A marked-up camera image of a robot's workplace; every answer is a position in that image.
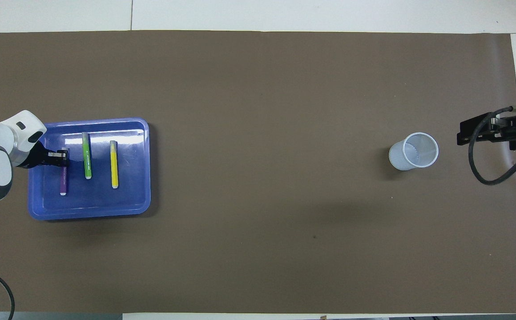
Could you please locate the translucent plastic cup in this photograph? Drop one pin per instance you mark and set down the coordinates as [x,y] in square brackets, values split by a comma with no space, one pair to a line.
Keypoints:
[407,158]

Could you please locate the blue plastic tray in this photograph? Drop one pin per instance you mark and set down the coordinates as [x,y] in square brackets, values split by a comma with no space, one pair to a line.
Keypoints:
[106,200]

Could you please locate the purple marker pen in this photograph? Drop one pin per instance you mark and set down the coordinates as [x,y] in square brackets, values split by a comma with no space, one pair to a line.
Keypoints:
[63,182]

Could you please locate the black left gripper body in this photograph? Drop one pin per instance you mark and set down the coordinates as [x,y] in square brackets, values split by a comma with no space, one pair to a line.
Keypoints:
[38,158]

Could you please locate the brown table mat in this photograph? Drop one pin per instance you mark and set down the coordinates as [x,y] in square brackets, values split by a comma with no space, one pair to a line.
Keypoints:
[258,111]

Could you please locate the green marker pen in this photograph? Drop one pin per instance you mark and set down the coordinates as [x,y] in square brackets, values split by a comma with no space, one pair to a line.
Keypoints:
[86,155]

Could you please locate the yellow marker pen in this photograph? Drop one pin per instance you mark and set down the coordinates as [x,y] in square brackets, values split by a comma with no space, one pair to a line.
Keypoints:
[114,164]

